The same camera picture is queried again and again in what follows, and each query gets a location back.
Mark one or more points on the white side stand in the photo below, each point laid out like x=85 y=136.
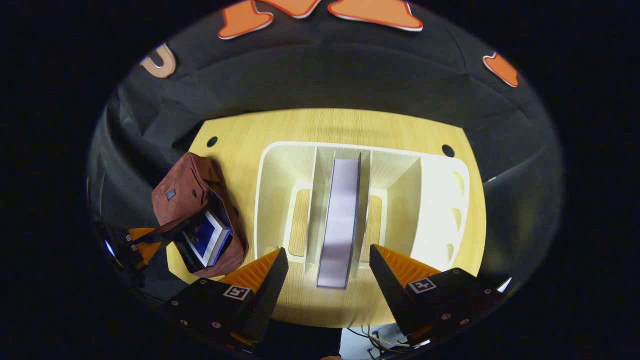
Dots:
x=504 y=285

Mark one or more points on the white bookshelf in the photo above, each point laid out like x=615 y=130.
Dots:
x=440 y=200

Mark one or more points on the blue cover book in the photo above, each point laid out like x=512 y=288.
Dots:
x=202 y=235

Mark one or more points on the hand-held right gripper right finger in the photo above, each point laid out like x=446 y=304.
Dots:
x=392 y=295

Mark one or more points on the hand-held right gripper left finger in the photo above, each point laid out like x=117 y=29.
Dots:
x=267 y=300

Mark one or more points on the white spine book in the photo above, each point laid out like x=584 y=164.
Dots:
x=340 y=220

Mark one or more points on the maroon schoolbag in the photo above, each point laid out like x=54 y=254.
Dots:
x=185 y=185

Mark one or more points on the black backdrop cloth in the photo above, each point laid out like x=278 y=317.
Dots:
x=325 y=75

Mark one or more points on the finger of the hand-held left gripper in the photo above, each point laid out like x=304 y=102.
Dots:
x=150 y=252
x=142 y=232

